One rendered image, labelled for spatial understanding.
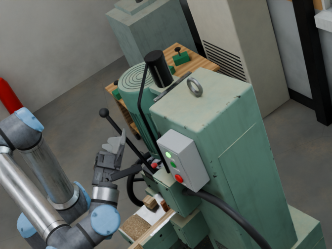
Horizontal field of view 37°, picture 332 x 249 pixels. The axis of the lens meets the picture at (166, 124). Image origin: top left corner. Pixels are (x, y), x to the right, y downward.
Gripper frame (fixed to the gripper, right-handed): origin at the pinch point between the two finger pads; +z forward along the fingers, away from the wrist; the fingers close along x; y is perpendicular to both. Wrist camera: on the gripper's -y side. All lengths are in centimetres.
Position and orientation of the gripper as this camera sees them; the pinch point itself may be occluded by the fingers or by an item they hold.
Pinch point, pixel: (122, 132)
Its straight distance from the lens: 174.6
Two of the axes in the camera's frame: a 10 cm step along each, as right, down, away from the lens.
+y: -9.5, -2.0, -2.4
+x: -2.8, 2.1, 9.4
